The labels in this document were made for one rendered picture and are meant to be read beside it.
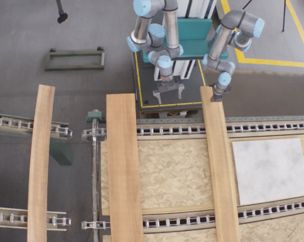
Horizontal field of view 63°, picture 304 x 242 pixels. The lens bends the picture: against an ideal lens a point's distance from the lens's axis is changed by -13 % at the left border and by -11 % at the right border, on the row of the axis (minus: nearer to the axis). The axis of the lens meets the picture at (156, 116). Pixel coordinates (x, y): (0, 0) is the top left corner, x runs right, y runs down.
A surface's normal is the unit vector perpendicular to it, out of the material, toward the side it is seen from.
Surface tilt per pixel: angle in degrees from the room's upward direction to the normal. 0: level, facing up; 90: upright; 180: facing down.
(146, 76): 0
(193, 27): 90
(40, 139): 22
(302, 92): 0
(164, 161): 0
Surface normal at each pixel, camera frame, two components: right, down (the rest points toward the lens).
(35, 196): 0.46, -0.38
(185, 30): 0.13, 0.91
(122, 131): 0.10, -0.41
